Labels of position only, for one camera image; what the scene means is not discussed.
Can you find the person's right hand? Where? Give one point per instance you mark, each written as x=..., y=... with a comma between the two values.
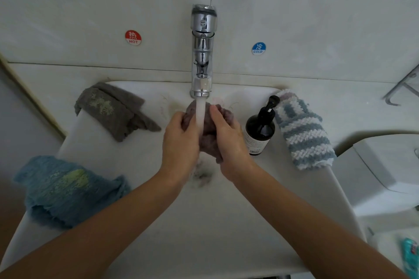
x=230, y=145

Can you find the person's left hand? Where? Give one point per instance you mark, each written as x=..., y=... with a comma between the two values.
x=180, y=148

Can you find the brown cloth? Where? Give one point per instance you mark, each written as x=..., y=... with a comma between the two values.
x=211, y=128

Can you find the pink white striped cloth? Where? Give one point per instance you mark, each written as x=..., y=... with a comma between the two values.
x=286, y=94

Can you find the white ceramic sink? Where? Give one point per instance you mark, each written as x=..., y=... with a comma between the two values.
x=216, y=230

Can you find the blue stained cloth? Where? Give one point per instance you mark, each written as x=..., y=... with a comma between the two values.
x=65, y=190

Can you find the person's right forearm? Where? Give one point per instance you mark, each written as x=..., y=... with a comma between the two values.
x=321, y=230

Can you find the person's left forearm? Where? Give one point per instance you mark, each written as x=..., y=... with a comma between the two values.
x=85, y=233

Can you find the metal sink drain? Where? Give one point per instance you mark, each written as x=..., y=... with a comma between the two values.
x=203, y=172

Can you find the black pump soap bottle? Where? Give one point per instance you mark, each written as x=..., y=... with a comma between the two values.
x=260, y=133

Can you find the chrome faucet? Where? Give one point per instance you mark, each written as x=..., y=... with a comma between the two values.
x=202, y=50

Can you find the blue round sticker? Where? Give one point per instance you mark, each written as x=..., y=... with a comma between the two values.
x=259, y=48

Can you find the red round sticker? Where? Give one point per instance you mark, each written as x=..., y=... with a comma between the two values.
x=133, y=37

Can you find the white toilet tank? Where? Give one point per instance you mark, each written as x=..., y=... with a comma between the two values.
x=383, y=174

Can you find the white toilet lid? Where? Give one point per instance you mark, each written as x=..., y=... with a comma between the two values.
x=396, y=252

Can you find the teal tube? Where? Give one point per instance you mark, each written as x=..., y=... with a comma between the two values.
x=411, y=256

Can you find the metal wall shelf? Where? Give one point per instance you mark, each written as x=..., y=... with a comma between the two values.
x=402, y=87

